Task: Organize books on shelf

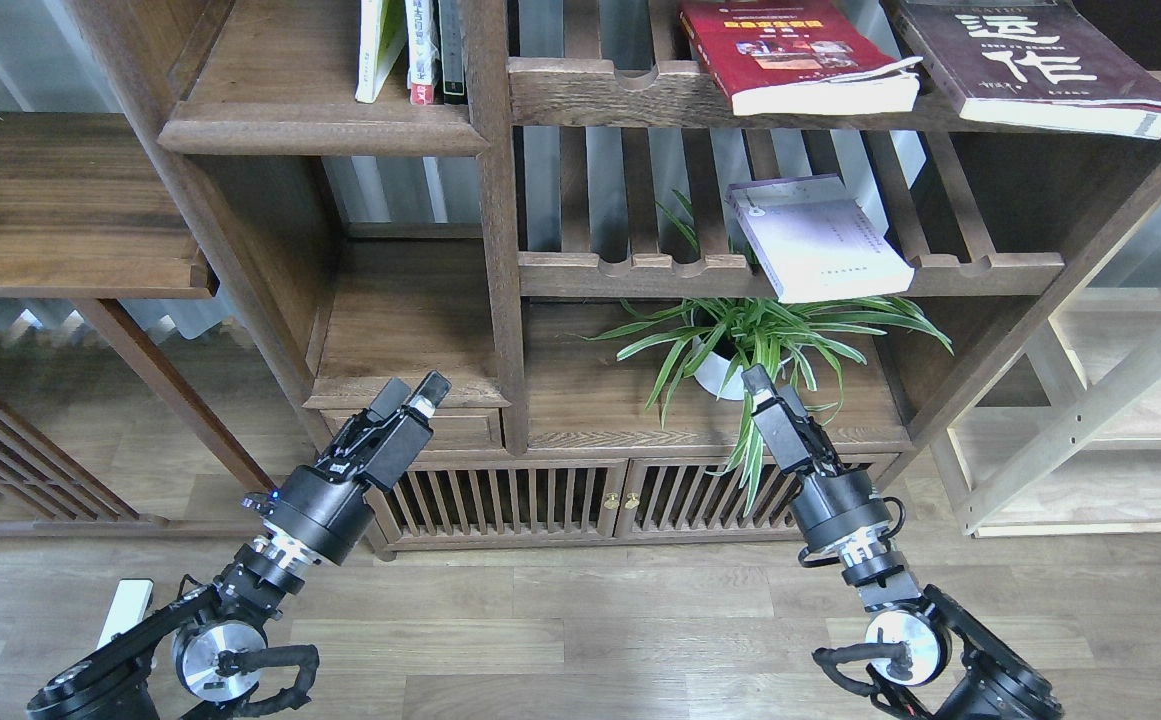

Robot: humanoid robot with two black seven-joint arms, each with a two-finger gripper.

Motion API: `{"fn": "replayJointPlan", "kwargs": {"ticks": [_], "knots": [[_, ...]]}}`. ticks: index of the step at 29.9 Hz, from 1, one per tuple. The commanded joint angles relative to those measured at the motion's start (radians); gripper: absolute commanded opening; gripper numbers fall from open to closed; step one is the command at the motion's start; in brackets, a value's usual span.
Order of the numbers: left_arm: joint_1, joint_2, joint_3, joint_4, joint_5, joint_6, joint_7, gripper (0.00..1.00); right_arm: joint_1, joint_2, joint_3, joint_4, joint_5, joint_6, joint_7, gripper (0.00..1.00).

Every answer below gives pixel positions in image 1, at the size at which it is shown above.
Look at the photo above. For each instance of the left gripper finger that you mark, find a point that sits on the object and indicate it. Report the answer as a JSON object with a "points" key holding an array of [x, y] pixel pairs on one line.
{"points": [[389, 399], [429, 394]]}

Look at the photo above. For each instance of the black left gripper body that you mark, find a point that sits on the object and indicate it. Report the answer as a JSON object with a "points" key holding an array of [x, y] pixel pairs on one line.
{"points": [[320, 512]]}

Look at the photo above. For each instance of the red paperback book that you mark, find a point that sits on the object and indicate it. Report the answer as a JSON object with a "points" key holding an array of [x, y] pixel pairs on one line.
{"points": [[796, 57]]}

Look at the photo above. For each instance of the dark brown book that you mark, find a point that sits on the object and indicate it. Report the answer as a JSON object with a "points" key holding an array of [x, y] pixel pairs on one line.
{"points": [[1036, 64]]}

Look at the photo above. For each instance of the white plant pot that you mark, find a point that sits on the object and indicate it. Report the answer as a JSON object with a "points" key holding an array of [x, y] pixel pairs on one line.
{"points": [[714, 376]]}

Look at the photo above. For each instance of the red white upright book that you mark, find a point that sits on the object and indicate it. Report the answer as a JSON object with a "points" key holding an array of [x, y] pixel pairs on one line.
{"points": [[423, 53]]}

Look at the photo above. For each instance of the black upright book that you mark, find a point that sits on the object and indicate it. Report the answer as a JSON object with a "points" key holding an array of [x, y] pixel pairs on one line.
{"points": [[451, 47]]}

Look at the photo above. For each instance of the white lavender paperback book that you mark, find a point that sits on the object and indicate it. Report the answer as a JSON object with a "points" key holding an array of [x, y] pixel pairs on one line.
{"points": [[814, 243]]}

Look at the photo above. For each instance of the green spider plant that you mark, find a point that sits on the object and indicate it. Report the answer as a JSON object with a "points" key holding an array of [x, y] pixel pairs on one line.
{"points": [[784, 338]]}

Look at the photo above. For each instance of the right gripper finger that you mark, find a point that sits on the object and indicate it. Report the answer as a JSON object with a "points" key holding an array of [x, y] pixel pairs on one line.
{"points": [[758, 384]]}

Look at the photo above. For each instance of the white stand leg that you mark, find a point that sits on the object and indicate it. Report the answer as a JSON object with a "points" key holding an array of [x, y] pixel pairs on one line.
{"points": [[130, 602]]}

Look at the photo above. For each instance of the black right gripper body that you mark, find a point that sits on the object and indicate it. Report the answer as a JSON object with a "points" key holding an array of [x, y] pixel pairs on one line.
{"points": [[838, 510]]}

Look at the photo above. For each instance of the dark wooden side table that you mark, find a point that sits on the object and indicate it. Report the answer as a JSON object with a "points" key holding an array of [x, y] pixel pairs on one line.
{"points": [[84, 217]]}

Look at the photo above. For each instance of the light wooden shelf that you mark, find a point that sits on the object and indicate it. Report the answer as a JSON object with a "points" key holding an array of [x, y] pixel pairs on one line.
{"points": [[1089, 460]]}

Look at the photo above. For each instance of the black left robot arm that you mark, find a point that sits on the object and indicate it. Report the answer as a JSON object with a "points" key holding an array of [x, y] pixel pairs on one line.
{"points": [[219, 649]]}

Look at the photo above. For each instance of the white green upright book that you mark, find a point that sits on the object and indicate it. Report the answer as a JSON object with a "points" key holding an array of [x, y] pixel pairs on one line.
{"points": [[382, 38]]}

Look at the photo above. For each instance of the dark wooden bookshelf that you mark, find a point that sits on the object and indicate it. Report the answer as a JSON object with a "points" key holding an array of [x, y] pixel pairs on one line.
{"points": [[363, 241]]}

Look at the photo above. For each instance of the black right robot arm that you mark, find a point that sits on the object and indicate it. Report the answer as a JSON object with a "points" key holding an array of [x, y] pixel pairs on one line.
{"points": [[923, 654]]}

